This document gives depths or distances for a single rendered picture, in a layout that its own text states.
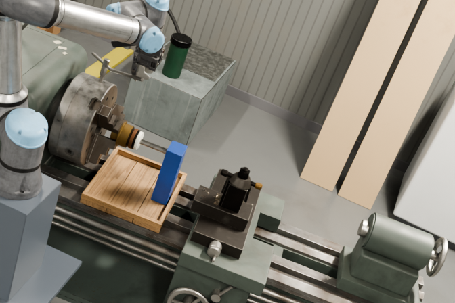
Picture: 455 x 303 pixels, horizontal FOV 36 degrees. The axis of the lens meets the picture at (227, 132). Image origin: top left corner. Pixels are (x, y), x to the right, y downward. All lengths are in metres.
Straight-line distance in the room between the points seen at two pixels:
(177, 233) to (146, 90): 2.19
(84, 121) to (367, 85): 2.65
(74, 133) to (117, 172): 0.33
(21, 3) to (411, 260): 1.55
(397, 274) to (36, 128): 1.34
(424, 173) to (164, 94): 1.74
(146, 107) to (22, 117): 2.65
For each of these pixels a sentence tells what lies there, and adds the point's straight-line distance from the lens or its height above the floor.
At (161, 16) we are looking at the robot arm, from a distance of 2.17.
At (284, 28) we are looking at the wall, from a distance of 5.23.
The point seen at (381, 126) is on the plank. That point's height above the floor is 0.53.
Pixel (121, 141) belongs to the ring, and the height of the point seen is 1.08.
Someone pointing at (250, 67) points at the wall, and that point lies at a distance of 5.39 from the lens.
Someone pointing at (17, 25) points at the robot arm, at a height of 1.57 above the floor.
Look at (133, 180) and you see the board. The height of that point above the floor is 0.89.
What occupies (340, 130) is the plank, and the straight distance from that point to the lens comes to 4.73.
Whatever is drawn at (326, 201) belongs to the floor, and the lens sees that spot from 4.69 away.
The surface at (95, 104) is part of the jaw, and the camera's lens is 2.42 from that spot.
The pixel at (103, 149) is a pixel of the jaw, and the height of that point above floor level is 1.02.
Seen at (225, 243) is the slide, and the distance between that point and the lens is 2.38.
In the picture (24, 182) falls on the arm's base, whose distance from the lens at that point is 2.09.
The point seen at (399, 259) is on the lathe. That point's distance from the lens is 2.55.
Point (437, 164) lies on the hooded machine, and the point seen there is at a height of 0.54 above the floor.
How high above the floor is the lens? 2.41
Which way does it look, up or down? 29 degrees down
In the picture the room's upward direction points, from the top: 20 degrees clockwise
